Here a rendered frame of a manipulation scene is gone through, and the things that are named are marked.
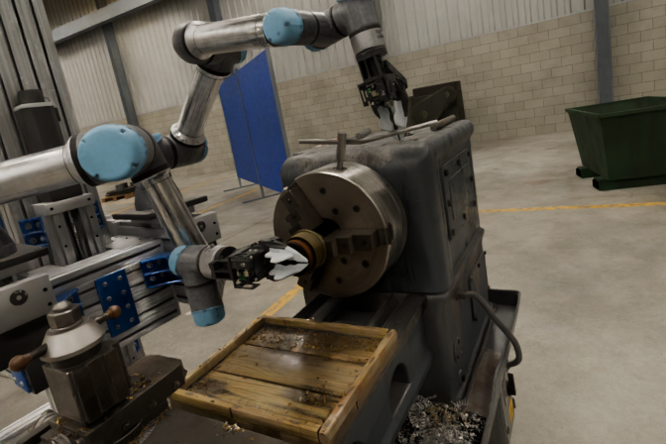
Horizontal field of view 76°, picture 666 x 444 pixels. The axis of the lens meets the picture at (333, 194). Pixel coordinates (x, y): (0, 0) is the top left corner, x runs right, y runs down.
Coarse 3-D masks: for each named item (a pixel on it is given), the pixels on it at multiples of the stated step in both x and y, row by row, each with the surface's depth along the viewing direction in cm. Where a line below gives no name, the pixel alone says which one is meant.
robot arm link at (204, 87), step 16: (208, 64) 124; (224, 64) 125; (192, 80) 132; (208, 80) 129; (192, 96) 133; (208, 96) 133; (192, 112) 136; (208, 112) 139; (176, 128) 142; (192, 128) 140; (176, 144) 142; (192, 144) 143; (192, 160) 149
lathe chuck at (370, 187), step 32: (320, 192) 99; (352, 192) 94; (384, 192) 98; (288, 224) 105; (352, 224) 96; (384, 224) 92; (352, 256) 99; (384, 256) 95; (320, 288) 106; (352, 288) 101
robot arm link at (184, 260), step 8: (176, 248) 101; (184, 248) 99; (192, 248) 98; (200, 248) 96; (176, 256) 98; (184, 256) 97; (192, 256) 96; (168, 264) 99; (176, 264) 98; (184, 264) 96; (192, 264) 95; (176, 272) 99; (184, 272) 97; (192, 272) 96; (200, 272) 94; (184, 280) 98; (192, 280) 97; (200, 280) 97; (208, 280) 98
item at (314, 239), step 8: (296, 232) 94; (304, 232) 92; (312, 232) 92; (288, 240) 91; (296, 240) 89; (304, 240) 89; (312, 240) 90; (320, 240) 91; (296, 248) 87; (304, 248) 87; (312, 248) 89; (320, 248) 90; (304, 256) 87; (312, 256) 89; (320, 256) 90; (312, 264) 89; (320, 264) 93; (304, 272) 88
